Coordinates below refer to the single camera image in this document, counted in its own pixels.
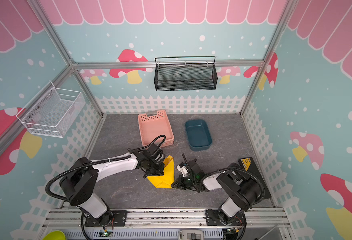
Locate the yellow paper napkin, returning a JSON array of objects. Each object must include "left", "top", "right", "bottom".
[{"left": 147, "top": 155, "right": 175, "bottom": 189}]

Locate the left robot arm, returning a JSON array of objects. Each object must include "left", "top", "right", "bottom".
[{"left": 45, "top": 135, "right": 166, "bottom": 227}]

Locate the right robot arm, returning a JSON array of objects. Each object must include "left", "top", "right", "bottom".
[{"left": 171, "top": 157, "right": 271, "bottom": 226}]

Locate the pink perforated plastic basket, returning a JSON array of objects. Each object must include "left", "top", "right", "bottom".
[{"left": 138, "top": 110, "right": 174, "bottom": 147}]

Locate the dark teal plastic tray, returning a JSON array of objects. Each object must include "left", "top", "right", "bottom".
[{"left": 185, "top": 119, "right": 213, "bottom": 152}]

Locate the black yellow flat device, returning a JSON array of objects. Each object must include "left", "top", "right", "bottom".
[{"left": 238, "top": 157, "right": 271, "bottom": 200}]

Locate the green round object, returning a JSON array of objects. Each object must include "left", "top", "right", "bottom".
[{"left": 42, "top": 231, "right": 67, "bottom": 240}]

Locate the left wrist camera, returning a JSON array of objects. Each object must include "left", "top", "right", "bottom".
[{"left": 147, "top": 143, "right": 165, "bottom": 163}]

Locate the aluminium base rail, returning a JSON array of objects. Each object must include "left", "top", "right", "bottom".
[{"left": 37, "top": 207, "right": 295, "bottom": 240}]

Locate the black wire mesh wall basket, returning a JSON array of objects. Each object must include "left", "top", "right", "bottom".
[{"left": 154, "top": 56, "right": 218, "bottom": 92}]

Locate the white wire mesh wall basket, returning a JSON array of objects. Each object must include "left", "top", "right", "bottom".
[{"left": 16, "top": 82, "right": 85, "bottom": 138}]

